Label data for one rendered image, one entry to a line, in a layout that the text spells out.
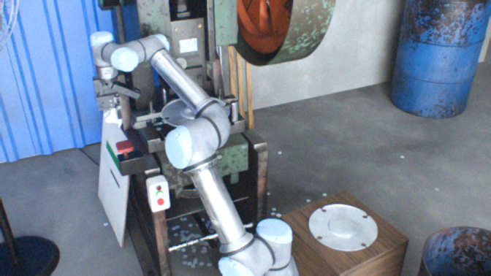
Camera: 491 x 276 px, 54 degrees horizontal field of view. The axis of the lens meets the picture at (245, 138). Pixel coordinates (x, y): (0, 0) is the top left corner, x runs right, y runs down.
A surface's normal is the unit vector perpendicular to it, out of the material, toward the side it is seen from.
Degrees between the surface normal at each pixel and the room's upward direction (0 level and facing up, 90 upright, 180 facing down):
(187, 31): 90
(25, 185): 0
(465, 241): 88
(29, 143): 90
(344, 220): 0
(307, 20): 106
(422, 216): 0
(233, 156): 90
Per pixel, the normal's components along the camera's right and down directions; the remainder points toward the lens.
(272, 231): 0.09, -0.90
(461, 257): -0.12, 0.48
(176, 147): -0.73, 0.25
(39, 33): 0.41, 0.47
